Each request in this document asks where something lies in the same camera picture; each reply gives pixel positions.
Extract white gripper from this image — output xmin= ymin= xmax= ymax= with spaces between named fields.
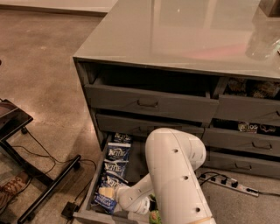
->
xmin=98 ymin=185 xmax=151 ymax=215

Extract blue kettle chip bag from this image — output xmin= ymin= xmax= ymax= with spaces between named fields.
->
xmin=107 ymin=143 xmax=130 ymax=161
xmin=93 ymin=172 xmax=128 ymax=214
xmin=104 ymin=159 xmax=127 ymax=178
xmin=113 ymin=133 xmax=132 ymax=144

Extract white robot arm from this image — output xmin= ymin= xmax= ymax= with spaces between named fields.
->
xmin=96 ymin=128 xmax=216 ymax=224

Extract bottom left open drawer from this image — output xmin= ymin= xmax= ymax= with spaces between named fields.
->
xmin=73 ymin=136 xmax=149 ymax=224

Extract front green Dang bag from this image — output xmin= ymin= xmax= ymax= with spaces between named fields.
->
xmin=149 ymin=210 xmax=162 ymax=224

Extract middle left grey drawer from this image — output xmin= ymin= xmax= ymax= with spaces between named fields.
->
xmin=96 ymin=114 xmax=204 ymax=138

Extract grey drawer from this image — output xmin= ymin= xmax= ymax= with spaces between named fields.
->
xmin=84 ymin=78 xmax=219 ymax=123
xmin=203 ymin=151 xmax=280 ymax=179
xmin=202 ymin=128 xmax=280 ymax=157
xmin=215 ymin=91 xmax=280 ymax=126
xmin=96 ymin=114 xmax=204 ymax=138

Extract top left grey drawer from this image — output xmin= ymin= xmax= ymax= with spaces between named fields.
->
xmin=84 ymin=78 xmax=219 ymax=123

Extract bottom right grey drawer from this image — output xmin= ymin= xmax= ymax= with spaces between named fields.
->
xmin=203 ymin=151 xmax=280 ymax=179

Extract middle right grey drawer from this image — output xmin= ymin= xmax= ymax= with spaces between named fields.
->
xmin=202 ymin=128 xmax=280 ymax=157

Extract snack bags in middle right drawer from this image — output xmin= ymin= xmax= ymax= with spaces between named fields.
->
xmin=238 ymin=122 xmax=277 ymax=134

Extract grey drawer cabinet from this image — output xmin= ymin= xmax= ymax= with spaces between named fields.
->
xmin=72 ymin=0 xmax=280 ymax=180

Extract top right grey drawer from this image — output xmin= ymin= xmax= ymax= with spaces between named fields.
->
xmin=215 ymin=91 xmax=280 ymax=126

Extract snacks in top right drawer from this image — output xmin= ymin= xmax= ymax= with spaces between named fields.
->
xmin=225 ymin=78 xmax=280 ymax=99

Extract black power adapter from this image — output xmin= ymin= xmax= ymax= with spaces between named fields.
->
xmin=61 ymin=202 xmax=79 ymax=220

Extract brown shoe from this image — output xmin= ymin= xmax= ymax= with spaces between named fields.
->
xmin=0 ymin=171 xmax=31 ymax=213

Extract black rolling stand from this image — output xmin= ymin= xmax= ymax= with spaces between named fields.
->
xmin=0 ymin=100 xmax=81 ymax=224

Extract white power strip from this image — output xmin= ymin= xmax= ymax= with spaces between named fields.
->
xmin=198 ymin=171 xmax=259 ymax=197

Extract thin black floor cable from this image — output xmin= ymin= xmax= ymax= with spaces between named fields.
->
xmin=10 ymin=128 xmax=97 ymax=205

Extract black power cable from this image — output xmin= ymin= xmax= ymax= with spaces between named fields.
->
xmin=199 ymin=171 xmax=232 ymax=187

